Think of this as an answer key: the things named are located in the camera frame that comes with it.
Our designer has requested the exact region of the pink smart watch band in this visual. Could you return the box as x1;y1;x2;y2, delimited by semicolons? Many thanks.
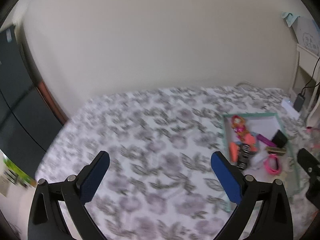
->
264;154;281;176

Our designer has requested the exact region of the orange blue toy block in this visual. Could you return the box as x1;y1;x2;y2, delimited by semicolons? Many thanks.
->
229;142;239;163
242;133;258;153

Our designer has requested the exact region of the gold rectangular bar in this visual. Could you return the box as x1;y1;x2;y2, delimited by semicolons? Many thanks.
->
265;146;287;156

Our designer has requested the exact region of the purple rectangular bar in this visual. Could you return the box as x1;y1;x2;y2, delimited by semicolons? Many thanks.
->
257;134;277;147

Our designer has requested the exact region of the white power adapter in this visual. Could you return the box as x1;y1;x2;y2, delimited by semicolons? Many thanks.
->
249;153;267;170

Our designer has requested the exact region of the teal shallow cardboard tray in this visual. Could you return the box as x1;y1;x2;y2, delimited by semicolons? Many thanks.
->
222;112;301;214

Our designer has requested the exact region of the dark grey power bank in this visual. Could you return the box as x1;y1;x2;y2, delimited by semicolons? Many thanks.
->
293;93;305;112

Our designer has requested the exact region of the white box device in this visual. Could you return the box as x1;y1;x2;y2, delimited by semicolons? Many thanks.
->
281;98;300;120

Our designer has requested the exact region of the black silver cylinder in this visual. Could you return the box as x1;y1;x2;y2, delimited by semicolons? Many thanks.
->
236;144;251;171

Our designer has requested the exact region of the white wooden chair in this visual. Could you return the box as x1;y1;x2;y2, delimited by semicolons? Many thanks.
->
305;90;319;127

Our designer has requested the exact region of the white shelf unit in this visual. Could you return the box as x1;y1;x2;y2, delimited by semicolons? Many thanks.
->
290;17;319;111

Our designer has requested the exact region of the pink brown puppy figurine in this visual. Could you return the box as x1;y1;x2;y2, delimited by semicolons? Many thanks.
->
231;115;249;141

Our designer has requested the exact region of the dark wardrobe door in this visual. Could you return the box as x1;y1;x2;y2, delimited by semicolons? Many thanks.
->
1;25;62;178

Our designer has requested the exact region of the floral grey white bedspread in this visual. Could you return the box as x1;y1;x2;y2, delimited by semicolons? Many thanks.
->
36;87;310;239

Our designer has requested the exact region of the black cable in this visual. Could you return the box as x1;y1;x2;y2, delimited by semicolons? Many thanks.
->
301;56;320;95

